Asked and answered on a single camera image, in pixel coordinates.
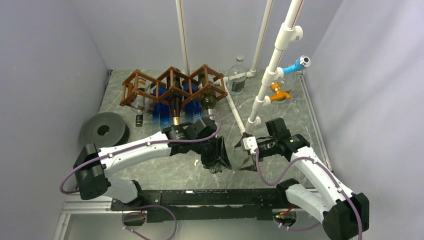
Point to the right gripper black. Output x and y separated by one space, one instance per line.
252 167

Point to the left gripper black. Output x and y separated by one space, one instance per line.
218 156

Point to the wide clear jar bottle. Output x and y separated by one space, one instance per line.
286 84

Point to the tall clear wine bottle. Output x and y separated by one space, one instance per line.
236 159

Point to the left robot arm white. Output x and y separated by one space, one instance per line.
95 167

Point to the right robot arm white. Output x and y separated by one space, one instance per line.
342 213

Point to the blue square bottle right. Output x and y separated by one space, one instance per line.
193 109

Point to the green wine bottle silver cap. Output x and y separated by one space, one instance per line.
208 98

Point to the brown wooden wine rack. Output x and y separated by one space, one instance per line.
155 87

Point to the dark bottle gold cap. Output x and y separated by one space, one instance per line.
175 98

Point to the standing clear flask bottle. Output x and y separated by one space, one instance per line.
237 76

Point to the clear bottle black cap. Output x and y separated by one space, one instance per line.
140 105

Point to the orange pipe tap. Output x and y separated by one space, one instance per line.
279 94

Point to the blue pipe valve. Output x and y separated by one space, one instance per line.
300 64

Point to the grey foam disc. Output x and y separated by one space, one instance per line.
106 129

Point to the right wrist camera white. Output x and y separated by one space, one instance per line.
249 144

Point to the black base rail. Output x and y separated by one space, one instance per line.
207 204

